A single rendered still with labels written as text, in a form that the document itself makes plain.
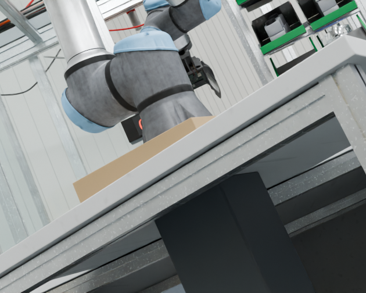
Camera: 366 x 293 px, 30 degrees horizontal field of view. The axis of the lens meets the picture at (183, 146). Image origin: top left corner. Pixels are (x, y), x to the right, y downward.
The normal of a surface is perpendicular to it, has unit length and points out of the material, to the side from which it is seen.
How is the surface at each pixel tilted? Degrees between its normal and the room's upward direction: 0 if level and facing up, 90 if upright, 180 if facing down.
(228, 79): 90
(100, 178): 90
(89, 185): 90
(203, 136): 90
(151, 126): 74
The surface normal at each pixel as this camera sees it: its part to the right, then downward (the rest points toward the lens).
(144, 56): -0.14, -0.11
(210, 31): -0.55, 0.04
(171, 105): -0.11, -0.44
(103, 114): -0.11, 0.69
